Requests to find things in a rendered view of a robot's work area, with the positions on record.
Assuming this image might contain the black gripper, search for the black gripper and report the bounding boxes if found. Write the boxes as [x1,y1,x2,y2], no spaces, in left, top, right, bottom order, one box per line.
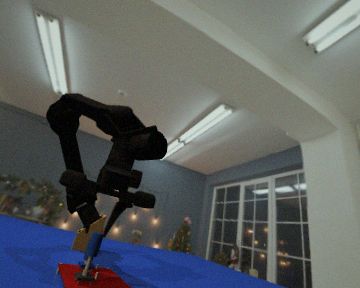
[58,155,155,237]

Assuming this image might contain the red circuit board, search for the red circuit board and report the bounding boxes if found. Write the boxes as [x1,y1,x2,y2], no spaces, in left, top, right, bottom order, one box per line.
[56,231,131,288]

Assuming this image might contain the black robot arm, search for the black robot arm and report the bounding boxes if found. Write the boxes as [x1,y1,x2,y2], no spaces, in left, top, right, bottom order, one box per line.
[46,94,168,228]

